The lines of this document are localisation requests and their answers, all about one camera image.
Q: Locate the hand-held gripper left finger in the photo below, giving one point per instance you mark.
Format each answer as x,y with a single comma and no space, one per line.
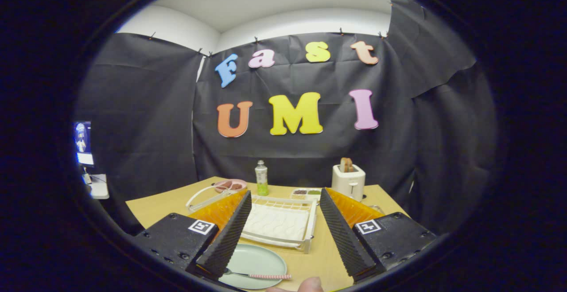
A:
226,234

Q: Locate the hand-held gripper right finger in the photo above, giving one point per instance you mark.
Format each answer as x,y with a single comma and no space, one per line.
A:
343,234

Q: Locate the pale green plate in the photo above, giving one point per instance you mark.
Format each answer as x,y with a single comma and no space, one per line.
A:
257,258

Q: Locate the white dish rack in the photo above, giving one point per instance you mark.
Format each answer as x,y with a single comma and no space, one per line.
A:
277,223

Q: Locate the pink plate with food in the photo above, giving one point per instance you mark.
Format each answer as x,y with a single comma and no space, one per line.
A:
230,185

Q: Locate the white toaster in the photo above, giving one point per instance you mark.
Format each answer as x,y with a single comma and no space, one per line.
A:
348,183

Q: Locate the white compartment tray with food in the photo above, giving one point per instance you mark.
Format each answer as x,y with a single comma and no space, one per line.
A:
305,192

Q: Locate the clear bottle with green label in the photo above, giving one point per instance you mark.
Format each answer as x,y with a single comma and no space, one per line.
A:
262,177

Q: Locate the toasted bread slice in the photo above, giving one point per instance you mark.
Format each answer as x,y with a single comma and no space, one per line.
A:
346,165

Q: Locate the black backdrop cloth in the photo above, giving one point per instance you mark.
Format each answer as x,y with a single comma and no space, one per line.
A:
288,154

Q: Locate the white device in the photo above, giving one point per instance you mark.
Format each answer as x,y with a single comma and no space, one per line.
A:
98,188

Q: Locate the blue lit screen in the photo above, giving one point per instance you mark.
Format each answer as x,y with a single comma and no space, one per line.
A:
82,139

